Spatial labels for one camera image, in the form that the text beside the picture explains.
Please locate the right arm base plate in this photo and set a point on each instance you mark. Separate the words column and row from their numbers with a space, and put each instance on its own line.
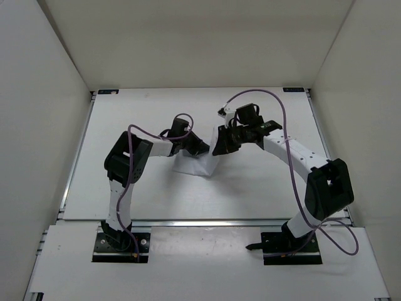
column 281, row 249

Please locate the left blue corner label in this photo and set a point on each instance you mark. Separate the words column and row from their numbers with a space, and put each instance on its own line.
column 108, row 91

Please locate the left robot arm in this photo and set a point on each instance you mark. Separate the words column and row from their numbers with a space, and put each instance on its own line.
column 126, row 162

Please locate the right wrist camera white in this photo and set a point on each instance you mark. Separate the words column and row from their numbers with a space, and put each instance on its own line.
column 228, row 115

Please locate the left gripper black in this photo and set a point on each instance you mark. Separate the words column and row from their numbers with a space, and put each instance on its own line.
column 198, row 147

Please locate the white skirt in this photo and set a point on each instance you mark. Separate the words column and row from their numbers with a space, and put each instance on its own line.
column 201, row 165

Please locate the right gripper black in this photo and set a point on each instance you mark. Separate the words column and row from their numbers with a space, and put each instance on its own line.
column 224, row 145

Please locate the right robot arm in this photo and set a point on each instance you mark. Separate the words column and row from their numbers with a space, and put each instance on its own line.
column 328, row 185

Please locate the right blue corner label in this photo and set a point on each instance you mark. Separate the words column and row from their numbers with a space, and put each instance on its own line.
column 293, row 89

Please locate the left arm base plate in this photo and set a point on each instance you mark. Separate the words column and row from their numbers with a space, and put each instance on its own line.
column 107, row 250

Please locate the aluminium front rail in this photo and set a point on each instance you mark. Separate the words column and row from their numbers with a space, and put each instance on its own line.
column 207, row 223

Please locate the blue corner label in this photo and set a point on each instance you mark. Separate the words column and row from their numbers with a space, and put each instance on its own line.
column 293, row 89
column 108, row 91

